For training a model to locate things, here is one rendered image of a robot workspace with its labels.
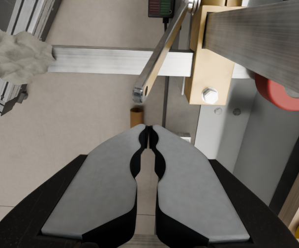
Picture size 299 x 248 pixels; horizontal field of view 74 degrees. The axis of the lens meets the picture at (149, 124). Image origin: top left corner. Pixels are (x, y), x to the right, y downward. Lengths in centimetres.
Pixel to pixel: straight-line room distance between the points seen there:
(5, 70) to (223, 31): 26
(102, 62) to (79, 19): 91
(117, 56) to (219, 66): 13
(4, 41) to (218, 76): 26
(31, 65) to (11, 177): 159
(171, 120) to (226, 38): 31
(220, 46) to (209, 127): 41
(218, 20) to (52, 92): 118
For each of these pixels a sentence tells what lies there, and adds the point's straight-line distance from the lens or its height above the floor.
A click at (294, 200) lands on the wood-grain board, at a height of 89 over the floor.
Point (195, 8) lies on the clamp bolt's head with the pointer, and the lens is 28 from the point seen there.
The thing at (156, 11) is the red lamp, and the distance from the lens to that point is 42.
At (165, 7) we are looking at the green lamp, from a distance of 42.
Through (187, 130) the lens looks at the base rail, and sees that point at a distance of 49.
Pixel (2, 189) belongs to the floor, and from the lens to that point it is 197.
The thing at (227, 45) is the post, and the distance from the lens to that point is 18.
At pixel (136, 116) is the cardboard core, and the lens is 115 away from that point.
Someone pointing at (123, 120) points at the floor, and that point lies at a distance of 126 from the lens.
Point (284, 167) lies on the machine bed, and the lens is 49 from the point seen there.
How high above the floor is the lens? 112
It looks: 63 degrees down
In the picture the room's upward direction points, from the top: 179 degrees counter-clockwise
